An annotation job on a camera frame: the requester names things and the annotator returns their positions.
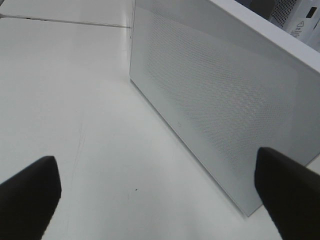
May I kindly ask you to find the white warning label sticker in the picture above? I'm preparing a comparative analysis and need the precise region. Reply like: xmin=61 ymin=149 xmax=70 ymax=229
xmin=287 ymin=17 xmax=313 ymax=42

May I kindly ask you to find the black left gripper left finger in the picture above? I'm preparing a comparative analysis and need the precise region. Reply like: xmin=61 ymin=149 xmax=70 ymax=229
xmin=0 ymin=156 xmax=62 ymax=240

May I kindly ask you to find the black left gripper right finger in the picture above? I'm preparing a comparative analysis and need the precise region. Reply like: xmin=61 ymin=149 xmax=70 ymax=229
xmin=254 ymin=147 xmax=320 ymax=240

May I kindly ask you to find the white microwave oven body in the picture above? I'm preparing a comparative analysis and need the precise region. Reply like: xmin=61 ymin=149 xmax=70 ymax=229
xmin=236 ymin=0 xmax=320 ymax=54

